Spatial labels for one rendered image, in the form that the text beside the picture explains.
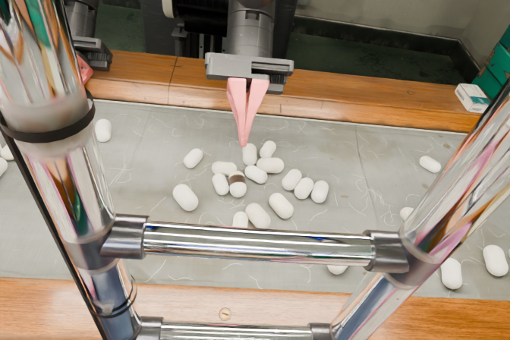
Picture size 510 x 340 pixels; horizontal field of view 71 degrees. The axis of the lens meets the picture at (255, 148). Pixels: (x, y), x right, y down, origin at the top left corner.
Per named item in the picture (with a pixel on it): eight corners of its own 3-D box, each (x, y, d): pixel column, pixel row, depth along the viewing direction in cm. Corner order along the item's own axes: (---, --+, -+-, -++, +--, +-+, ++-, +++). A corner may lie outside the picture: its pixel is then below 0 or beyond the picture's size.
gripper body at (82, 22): (99, 51, 50) (105, 1, 51) (21, 43, 49) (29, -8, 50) (112, 67, 56) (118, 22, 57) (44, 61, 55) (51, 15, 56)
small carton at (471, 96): (453, 92, 67) (459, 83, 65) (471, 93, 67) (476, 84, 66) (467, 111, 62) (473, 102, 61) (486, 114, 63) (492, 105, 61)
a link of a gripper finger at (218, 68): (266, 145, 40) (271, 62, 40) (201, 140, 39) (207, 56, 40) (259, 149, 46) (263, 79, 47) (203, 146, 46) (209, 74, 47)
